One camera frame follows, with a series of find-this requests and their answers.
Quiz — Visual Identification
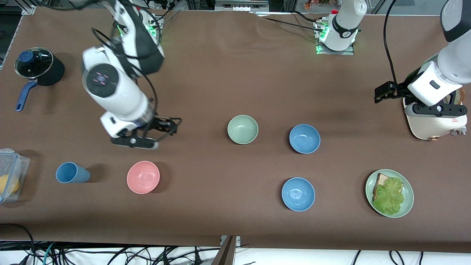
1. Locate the pale green bowl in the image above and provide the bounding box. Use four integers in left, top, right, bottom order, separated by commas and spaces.
227, 114, 259, 145

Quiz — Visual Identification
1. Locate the blue bowl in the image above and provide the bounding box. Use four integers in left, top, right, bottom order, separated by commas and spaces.
281, 177, 316, 212
289, 124, 321, 155

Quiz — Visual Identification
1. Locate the pink bowl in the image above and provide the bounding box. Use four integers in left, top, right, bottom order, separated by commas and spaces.
126, 160, 161, 195

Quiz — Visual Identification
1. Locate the cream white toaster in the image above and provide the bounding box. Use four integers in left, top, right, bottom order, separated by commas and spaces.
403, 88, 469, 141

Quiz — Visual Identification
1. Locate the toast slice in toaster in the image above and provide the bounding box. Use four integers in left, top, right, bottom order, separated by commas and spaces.
447, 88, 466, 106

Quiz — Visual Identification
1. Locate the brown table cover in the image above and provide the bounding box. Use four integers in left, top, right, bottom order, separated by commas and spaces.
0, 7, 471, 254

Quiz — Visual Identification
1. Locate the bread slice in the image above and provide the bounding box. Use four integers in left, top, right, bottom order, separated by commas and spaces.
373, 173, 404, 201

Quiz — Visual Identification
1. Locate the blue plastic cup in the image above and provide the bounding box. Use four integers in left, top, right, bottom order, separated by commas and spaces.
55, 162, 91, 184

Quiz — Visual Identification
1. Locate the green lettuce leaf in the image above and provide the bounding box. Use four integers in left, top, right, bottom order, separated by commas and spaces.
372, 177, 406, 216

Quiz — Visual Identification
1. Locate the pale green plate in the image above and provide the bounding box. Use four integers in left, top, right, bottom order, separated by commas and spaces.
365, 169, 415, 219

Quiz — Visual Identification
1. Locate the glass lid blue knob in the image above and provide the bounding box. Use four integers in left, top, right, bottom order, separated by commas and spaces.
14, 47, 54, 79

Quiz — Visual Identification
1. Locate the clear plastic food container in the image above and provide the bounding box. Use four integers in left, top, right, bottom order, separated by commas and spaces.
0, 148, 31, 204

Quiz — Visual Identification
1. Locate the yellow fruit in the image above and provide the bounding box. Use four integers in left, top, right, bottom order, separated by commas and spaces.
0, 174, 20, 198

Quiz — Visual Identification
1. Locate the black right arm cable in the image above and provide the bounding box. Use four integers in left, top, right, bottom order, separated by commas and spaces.
91, 26, 183, 143

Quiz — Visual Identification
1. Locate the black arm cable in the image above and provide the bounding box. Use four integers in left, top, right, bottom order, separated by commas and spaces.
382, 0, 400, 86
91, 26, 183, 143

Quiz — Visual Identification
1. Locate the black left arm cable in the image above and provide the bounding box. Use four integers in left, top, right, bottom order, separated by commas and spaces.
382, 0, 400, 86

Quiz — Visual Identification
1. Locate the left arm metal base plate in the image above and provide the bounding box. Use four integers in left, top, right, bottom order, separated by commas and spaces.
314, 20, 356, 56

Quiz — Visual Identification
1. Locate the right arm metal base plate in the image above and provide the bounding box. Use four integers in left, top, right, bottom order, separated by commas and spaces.
145, 16, 163, 46

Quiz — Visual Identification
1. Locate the black pot blue handle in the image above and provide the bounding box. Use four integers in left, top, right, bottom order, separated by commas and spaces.
14, 47, 66, 112

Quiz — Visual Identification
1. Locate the metal table bracket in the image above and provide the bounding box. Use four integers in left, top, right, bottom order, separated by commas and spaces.
211, 235, 242, 265

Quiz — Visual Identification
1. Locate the teal cable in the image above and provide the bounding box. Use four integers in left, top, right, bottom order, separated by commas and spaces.
41, 242, 57, 265

